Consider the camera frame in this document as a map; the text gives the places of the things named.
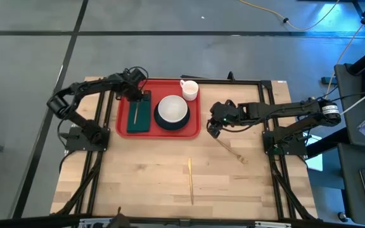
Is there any black desk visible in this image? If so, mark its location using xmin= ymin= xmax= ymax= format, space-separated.
xmin=333 ymin=62 xmax=365 ymax=148
xmin=337 ymin=142 xmax=365 ymax=227

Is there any dark round plate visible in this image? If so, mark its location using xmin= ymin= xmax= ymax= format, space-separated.
xmin=153 ymin=101 xmax=191 ymax=131

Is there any black aluminium table frame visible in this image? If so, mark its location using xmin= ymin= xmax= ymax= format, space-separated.
xmin=51 ymin=77 xmax=318 ymax=222

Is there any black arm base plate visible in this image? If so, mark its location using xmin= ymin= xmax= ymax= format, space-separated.
xmin=64 ymin=125 xmax=111 ymax=153
xmin=262 ymin=130 xmax=307 ymax=156

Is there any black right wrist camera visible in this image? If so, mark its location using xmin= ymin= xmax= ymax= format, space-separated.
xmin=210 ymin=100 xmax=231 ymax=115

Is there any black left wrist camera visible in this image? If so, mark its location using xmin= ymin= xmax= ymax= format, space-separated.
xmin=128 ymin=67 xmax=148 ymax=84

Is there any yellow extension cable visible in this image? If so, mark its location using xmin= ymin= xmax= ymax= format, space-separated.
xmin=323 ymin=1 xmax=365 ymax=99
xmin=238 ymin=0 xmax=341 ymax=32

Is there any green cloth napkin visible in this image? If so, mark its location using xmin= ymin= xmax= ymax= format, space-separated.
xmin=125 ymin=90 xmax=152 ymax=134

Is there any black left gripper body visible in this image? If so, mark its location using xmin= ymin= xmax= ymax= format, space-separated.
xmin=115 ymin=73 xmax=144 ymax=99

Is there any red plastic tray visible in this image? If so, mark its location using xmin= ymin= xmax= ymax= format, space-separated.
xmin=115 ymin=79 xmax=202 ymax=140

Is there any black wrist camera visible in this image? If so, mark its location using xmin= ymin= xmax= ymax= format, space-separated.
xmin=128 ymin=67 xmax=148 ymax=84
xmin=210 ymin=100 xmax=231 ymax=115

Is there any white ceramic bowl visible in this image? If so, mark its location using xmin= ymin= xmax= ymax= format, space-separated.
xmin=157 ymin=94 xmax=189 ymax=124

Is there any white cable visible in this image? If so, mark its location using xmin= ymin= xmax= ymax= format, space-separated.
xmin=340 ymin=82 xmax=365 ymax=115

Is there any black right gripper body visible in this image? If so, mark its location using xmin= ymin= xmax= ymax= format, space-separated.
xmin=210 ymin=103 xmax=241 ymax=127

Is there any white ceramic mug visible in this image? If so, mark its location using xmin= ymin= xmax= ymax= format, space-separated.
xmin=179 ymin=79 xmax=200 ymax=102

